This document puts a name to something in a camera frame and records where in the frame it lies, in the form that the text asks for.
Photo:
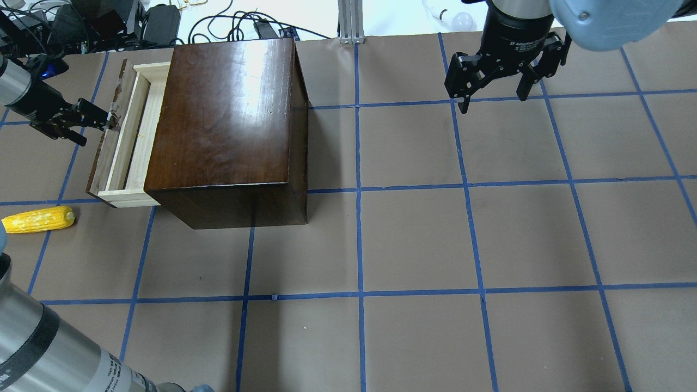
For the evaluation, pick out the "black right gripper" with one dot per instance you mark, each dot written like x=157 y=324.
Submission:
x=513 y=31

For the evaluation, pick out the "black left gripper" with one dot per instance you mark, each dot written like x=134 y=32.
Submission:
x=34 y=99

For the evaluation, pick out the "wooden drawer with white handle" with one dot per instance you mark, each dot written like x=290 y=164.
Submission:
x=122 y=159

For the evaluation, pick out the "yellow corn cob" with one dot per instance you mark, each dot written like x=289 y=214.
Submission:
x=41 y=220

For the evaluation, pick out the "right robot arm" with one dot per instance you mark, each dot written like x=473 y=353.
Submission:
x=598 y=26

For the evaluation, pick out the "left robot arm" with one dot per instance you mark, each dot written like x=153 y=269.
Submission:
x=40 y=351

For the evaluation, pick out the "dark wooden drawer cabinet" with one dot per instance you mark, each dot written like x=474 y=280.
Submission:
x=231 y=142

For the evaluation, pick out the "white light bulb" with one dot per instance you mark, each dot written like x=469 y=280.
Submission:
x=456 y=21

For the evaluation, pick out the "black power adapter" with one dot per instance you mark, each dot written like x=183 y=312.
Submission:
x=161 y=25

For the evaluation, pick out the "aluminium frame post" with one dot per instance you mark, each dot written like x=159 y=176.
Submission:
x=350 y=22

